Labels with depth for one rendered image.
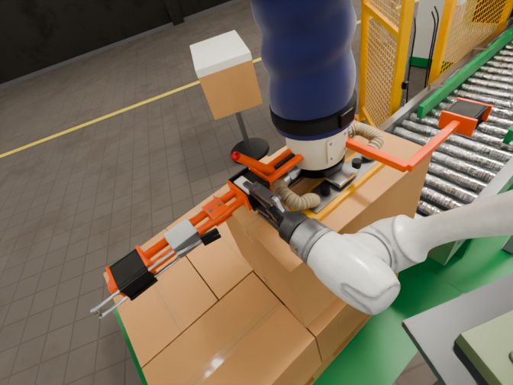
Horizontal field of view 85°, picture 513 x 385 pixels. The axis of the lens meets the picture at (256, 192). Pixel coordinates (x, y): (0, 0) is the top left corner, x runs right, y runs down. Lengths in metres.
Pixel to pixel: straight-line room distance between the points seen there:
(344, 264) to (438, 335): 0.57
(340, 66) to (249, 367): 1.05
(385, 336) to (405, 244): 1.21
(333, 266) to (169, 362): 0.97
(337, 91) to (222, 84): 1.58
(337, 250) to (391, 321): 1.32
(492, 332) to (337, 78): 0.77
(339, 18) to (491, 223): 0.44
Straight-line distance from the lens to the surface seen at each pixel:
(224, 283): 1.39
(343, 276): 0.53
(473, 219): 0.53
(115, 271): 0.72
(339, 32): 0.65
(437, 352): 1.04
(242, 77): 2.21
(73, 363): 2.40
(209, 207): 0.73
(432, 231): 0.62
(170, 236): 0.71
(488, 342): 1.01
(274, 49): 0.65
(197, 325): 1.36
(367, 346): 1.78
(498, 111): 2.25
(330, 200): 0.82
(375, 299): 0.53
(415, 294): 1.92
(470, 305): 1.11
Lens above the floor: 1.72
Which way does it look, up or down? 45 degrees down
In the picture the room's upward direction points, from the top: 19 degrees counter-clockwise
